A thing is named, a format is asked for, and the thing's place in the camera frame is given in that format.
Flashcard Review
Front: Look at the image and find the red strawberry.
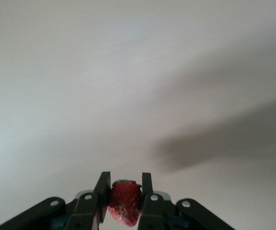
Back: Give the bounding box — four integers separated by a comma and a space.
108, 179, 143, 227

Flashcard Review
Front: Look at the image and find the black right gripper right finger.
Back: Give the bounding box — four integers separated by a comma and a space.
138, 172, 236, 230

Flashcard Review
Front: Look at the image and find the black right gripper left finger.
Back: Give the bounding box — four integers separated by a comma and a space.
0, 172, 112, 230

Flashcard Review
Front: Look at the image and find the table cover sheet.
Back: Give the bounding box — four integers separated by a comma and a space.
0, 0, 276, 230

